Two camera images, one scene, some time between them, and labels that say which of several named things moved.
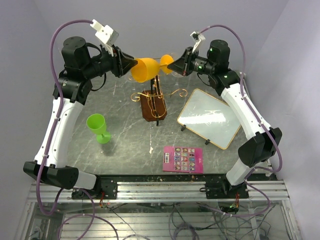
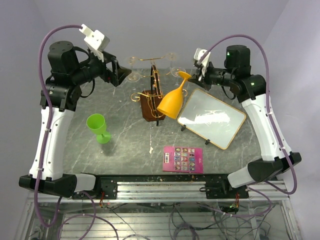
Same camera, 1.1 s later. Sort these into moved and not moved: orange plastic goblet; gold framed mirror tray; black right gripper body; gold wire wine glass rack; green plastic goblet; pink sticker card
Moved: orange plastic goblet; black right gripper body
Not moved: gold framed mirror tray; gold wire wine glass rack; pink sticker card; green plastic goblet
